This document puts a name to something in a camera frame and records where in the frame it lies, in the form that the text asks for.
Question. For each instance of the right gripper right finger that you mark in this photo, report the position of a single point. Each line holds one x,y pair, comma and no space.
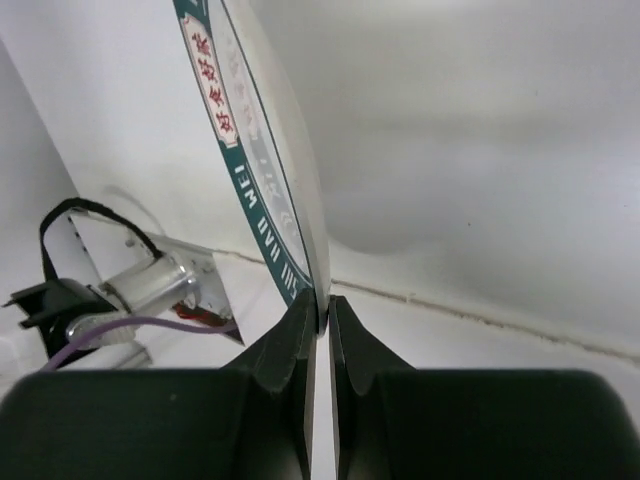
357,359

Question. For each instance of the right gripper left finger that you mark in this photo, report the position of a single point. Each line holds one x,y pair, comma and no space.
273,421

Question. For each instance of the green rimmed plate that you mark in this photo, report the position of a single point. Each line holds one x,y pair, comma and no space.
263,140

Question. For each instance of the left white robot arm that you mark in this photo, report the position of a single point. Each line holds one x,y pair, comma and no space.
76,319

